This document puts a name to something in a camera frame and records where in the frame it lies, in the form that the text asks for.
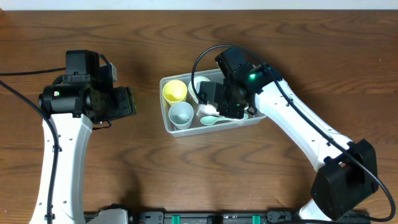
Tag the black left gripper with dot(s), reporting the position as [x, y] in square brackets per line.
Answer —
[125, 101]

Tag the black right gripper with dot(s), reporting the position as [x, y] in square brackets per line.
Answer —
[232, 111]

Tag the yellow plastic cup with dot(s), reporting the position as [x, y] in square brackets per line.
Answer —
[174, 91]

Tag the clear plastic container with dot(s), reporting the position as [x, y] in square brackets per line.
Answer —
[196, 126]

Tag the mint green plastic spoon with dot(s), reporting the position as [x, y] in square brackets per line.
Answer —
[211, 120]

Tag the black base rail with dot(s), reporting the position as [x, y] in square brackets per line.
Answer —
[158, 217]

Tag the white plastic fork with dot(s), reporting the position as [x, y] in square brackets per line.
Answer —
[207, 110]

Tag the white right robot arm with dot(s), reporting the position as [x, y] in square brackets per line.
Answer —
[346, 170]

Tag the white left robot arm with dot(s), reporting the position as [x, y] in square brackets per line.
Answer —
[76, 101]

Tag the grey plastic cup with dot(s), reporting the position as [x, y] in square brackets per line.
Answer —
[181, 115]

